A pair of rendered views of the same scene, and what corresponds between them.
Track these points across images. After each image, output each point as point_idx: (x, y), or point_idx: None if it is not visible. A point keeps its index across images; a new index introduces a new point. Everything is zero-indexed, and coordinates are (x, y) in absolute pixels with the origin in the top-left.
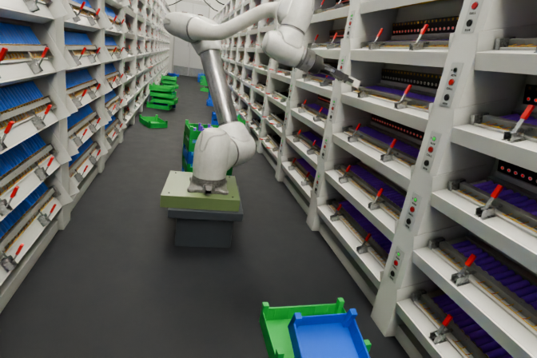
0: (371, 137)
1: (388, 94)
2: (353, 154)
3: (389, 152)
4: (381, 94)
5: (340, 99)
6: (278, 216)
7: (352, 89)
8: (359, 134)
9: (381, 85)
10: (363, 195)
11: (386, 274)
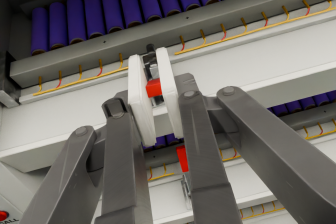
0: (219, 134)
1: (273, 1)
2: (240, 208)
3: (329, 121)
4: (222, 21)
5: (14, 173)
6: None
7: (6, 99)
8: (164, 162)
9: None
10: (290, 216)
11: None
